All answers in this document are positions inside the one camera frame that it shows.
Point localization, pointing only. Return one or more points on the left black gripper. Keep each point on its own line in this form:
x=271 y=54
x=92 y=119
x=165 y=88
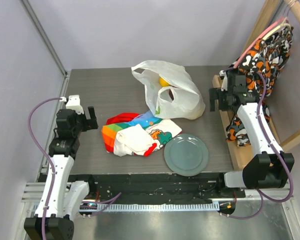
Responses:
x=89 y=124

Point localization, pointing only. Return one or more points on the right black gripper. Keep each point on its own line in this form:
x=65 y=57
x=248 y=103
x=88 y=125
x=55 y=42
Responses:
x=220 y=99

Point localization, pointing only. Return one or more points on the white plastic bag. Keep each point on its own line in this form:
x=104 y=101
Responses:
x=188 y=102

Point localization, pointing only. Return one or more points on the colourful rainbow cartoon cloth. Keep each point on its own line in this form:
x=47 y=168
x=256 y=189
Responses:
x=137 y=134

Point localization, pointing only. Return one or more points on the grey-blue round plate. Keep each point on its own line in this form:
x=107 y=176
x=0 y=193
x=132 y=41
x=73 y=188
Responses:
x=186 y=155

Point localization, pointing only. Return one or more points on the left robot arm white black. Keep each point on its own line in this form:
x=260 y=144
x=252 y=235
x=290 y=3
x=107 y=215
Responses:
x=60 y=201

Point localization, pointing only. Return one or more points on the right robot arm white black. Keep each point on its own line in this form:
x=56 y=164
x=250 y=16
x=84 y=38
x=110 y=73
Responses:
x=270 y=166

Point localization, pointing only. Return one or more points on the red fake apple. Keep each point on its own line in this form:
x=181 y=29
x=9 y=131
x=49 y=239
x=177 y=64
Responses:
x=171 y=95

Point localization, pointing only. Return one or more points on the yellow fake lemon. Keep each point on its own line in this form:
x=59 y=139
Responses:
x=163 y=82

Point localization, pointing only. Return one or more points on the orange black patterned garment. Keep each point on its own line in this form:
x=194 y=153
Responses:
x=263 y=64

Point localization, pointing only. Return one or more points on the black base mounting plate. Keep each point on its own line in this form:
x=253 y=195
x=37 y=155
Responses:
x=158 y=188

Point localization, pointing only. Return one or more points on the cream clothes hanger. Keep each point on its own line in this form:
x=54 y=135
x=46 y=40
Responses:
x=277 y=28

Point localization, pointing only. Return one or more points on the pink clothes hanger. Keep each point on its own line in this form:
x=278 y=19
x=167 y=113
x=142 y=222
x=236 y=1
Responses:
x=276 y=23

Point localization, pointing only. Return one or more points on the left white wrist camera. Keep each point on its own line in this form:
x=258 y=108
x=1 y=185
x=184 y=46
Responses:
x=73 y=102

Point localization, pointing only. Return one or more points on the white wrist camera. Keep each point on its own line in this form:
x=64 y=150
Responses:
x=73 y=102
x=223 y=76

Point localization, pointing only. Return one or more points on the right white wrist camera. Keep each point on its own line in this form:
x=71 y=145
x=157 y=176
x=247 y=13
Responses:
x=223 y=76

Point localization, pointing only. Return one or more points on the white slotted cable duct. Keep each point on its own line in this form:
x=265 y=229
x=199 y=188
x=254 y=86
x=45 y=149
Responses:
x=163 y=208

